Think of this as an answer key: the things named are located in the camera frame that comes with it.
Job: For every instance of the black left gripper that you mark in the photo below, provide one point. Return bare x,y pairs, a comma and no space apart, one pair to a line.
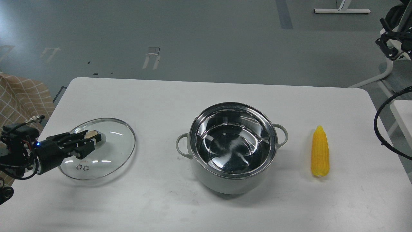
51,152

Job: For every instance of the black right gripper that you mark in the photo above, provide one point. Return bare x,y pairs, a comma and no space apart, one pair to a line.
396,37

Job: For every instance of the glass pot lid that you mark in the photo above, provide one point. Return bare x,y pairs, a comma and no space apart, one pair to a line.
112,152

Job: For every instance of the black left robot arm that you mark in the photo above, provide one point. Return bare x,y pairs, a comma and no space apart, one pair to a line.
24,156

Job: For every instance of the yellow corn cob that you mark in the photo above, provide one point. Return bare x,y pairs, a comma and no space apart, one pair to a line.
320,166

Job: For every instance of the grey steel cooking pot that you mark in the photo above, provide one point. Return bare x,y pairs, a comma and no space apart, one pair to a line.
231,145

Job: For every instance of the white table leg base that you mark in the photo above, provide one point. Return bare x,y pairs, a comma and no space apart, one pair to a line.
343,8

